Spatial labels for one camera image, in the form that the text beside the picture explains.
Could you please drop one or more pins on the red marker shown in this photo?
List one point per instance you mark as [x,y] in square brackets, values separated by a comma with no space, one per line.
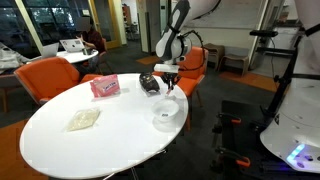
[168,92]

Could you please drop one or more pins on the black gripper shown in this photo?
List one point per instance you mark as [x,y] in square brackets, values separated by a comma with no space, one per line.
[170,76]

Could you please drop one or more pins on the black orange clamp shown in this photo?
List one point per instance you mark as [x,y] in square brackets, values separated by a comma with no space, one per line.
[238,160]
[230,118]

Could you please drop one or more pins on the black crumpled bag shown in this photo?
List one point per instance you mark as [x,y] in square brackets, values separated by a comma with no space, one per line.
[149,83]

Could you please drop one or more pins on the wooden stool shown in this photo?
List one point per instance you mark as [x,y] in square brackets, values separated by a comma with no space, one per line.
[235,61]
[213,53]

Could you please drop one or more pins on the clear plastic packet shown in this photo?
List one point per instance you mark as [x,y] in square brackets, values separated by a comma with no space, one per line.
[83,119]

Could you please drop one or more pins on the dark cup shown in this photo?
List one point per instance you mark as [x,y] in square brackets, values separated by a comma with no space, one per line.
[87,51]

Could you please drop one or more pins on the black stereo camera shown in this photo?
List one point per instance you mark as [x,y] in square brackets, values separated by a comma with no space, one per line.
[263,33]

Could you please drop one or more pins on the seated person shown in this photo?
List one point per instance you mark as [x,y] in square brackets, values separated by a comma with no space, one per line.
[93,38]

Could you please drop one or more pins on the white round side table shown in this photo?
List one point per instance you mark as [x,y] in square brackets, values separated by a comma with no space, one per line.
[76,56]

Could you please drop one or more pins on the black stand pole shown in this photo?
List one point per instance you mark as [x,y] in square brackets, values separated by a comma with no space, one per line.
[283,83]

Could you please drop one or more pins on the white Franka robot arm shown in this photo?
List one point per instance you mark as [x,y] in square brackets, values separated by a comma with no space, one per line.
[173,40]

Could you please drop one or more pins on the white bowl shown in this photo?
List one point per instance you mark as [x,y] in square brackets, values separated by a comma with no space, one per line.
[165,108]

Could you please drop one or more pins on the orange armchair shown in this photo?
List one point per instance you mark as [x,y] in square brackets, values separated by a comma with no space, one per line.
[193,60]
[46,76]

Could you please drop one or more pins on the black mounting platform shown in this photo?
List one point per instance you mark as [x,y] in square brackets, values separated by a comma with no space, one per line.
[246,140]

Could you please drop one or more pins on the silver laptop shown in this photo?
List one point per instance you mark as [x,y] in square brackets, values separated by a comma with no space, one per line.
[50,50]
[71,45]

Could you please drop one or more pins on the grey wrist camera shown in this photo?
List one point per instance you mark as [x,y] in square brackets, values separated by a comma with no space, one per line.
[165,68]

